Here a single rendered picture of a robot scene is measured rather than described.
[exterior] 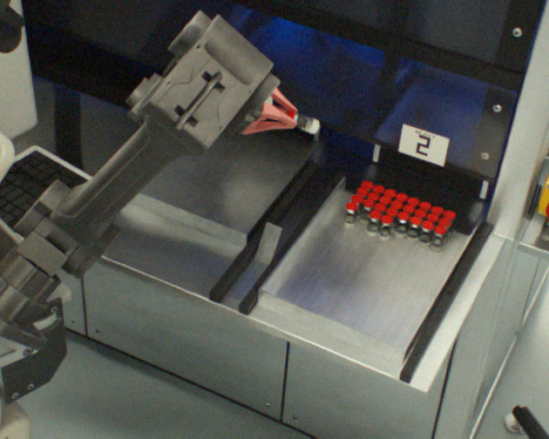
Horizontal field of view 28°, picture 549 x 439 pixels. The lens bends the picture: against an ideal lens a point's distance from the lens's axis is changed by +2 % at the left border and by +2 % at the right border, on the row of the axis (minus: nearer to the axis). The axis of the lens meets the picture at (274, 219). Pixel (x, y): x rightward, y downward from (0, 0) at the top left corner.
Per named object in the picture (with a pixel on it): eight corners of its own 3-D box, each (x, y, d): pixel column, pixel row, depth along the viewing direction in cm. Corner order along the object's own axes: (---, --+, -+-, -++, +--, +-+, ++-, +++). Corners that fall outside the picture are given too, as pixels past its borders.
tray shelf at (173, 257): (190, 104, 224) (190, 97, 223) (518, 219, 203) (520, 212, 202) (50, 243, 192) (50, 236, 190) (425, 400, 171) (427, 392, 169)
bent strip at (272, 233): (265, 246, 191) (267, 221, 187) (281, 252, 191) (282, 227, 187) (226, 295, 182) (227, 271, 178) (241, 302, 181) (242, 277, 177)
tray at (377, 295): (342, 190, 204) (344, 176, 201) (475, 239, 196) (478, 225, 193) (257, 304, 181) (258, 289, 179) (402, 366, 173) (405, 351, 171)
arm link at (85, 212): (147, 79, 104) (228, 149, 105) (214, -4, 111) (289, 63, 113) (3, 239, 139) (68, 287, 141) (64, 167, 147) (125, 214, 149)
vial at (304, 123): (313, 122, 164) (289, 112, 163) (321, 118, 162) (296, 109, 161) (310, 136, 164) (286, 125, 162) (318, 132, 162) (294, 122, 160)
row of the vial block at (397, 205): (356, 205, 201) (359, 185, 198) (448, 239, 195) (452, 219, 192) (351, 212, 199) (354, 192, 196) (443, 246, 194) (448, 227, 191)
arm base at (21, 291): (-56, 277, 137) (-4, 334, 130) (-11, 226, 137) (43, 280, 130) (-9, 296, 144) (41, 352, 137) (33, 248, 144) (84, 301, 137)
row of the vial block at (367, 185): (361, 198, 202) (364, 178, 199) (453, 232, 197) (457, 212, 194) (356, 205, 201) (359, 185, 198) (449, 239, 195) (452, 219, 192)
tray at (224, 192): (211, 104, 221) (211, 90, 219) (327, 145, 214) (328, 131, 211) (119, 199, 198) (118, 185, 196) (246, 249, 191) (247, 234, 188)
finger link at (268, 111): (307, 86, 161) (251, 66, 157) (307, 127, 157) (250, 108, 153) (283, 109, 166) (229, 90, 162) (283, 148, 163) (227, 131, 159)
